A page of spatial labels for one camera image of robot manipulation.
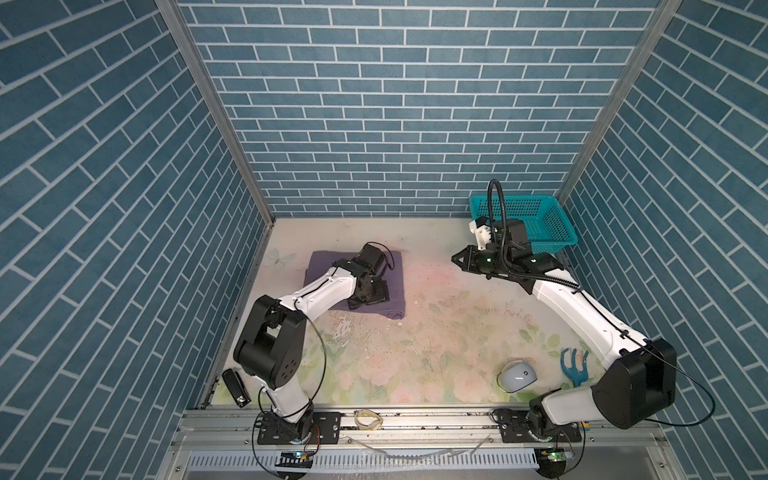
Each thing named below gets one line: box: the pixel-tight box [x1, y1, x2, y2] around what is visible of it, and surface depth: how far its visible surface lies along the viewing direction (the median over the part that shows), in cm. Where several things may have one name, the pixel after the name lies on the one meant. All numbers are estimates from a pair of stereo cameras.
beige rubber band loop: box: [354, 409, 384, 431], surface depth 77 cm
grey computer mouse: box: [497, 360, 538, 393], surface depth 77 cm
